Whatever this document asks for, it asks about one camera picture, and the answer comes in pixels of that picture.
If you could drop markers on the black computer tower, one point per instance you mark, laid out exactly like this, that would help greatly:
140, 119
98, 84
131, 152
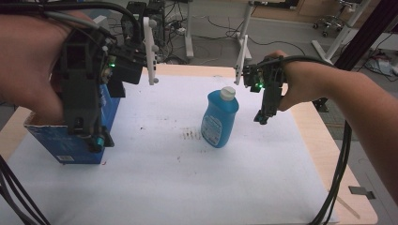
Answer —
150, 15

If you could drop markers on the office chair base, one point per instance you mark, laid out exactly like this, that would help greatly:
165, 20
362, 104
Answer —
328, 23

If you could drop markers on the blue bottle with white cap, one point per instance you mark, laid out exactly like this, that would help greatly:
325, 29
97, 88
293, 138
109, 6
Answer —
219, 118

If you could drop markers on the blue cardboard box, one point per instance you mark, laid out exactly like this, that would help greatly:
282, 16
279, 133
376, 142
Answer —
62, 145

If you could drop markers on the white table mat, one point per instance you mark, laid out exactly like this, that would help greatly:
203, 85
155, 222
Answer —
175, 175

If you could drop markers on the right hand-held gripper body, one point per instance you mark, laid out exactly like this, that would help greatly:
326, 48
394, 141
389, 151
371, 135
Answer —
270, 87

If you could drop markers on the grey metal bracket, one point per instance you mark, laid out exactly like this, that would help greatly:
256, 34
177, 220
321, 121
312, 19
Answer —
361, 191

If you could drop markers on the black metal post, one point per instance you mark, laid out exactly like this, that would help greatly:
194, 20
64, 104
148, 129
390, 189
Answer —
366, 34

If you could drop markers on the person's left hand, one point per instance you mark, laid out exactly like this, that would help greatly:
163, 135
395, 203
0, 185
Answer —
28, 65

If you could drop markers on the white desk leg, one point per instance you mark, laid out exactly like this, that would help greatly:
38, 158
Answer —
188, 31
244, 28
339, 37

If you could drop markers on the thin wooden stick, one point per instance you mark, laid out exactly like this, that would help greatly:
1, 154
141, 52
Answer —
348, 206

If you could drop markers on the person's right hand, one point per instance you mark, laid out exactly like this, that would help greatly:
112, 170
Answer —
300, 84

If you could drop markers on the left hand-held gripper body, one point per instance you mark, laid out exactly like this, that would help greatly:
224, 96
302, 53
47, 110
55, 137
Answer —
79, 93

